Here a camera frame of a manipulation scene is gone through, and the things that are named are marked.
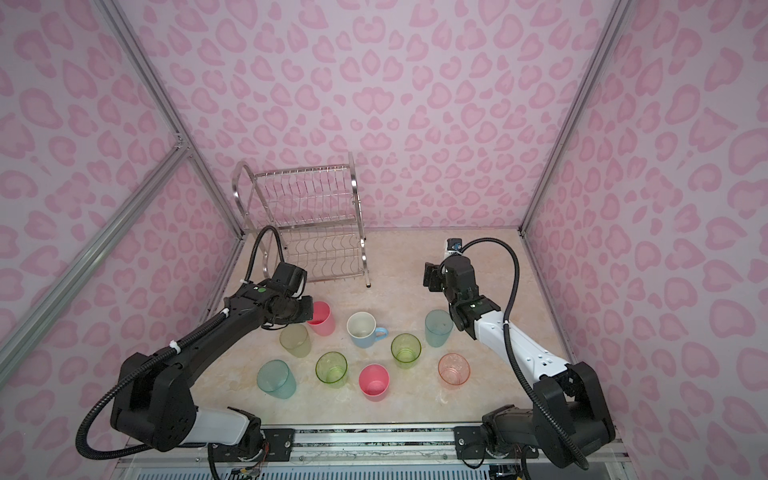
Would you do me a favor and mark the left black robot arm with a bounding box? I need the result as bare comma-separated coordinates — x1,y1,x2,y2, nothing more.
110,262,313,457

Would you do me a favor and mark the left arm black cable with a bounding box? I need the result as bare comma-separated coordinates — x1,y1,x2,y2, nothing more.
75,225,287,461

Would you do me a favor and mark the yellow-green plastic cup left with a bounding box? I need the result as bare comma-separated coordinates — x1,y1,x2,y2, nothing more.
279,324,311,358

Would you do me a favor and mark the clear peach plastic cup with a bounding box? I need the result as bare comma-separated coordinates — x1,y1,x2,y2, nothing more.
438,353,471,387

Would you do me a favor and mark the teal plastic cup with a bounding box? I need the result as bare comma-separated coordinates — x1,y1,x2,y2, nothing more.
425,310,454,348
257,359,297,399

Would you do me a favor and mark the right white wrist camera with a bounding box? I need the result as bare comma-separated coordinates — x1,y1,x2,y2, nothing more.
444,237,463,258

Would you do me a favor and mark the pink plastic cup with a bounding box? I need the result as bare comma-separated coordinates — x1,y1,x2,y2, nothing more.
308,301,336,337
358,364,390,401

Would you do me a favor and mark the green plastic cup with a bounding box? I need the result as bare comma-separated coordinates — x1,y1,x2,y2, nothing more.
315,351,348,388
390,333,422,369

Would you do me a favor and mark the left aluminium frame beam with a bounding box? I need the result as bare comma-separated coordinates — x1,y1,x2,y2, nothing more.
1,141,189,385

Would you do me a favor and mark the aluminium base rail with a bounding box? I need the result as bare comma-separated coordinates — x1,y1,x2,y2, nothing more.
110,419,637,480

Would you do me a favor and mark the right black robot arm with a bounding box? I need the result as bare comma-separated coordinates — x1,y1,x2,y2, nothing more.
423,253,616,468

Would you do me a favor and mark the chrome wire dish rack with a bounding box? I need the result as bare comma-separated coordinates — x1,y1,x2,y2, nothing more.
231,153,371,286

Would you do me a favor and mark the teal plastic cup right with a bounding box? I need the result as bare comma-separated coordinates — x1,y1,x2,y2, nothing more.
425,310,454,348

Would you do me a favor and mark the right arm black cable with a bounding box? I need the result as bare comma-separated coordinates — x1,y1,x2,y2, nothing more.
458,237,592,470

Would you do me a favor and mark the teal plastic cup left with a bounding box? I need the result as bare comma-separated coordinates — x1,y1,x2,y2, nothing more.
257,359,297,399

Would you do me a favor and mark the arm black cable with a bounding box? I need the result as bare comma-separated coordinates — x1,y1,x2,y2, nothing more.
75,225,287,461
458,237,592,470

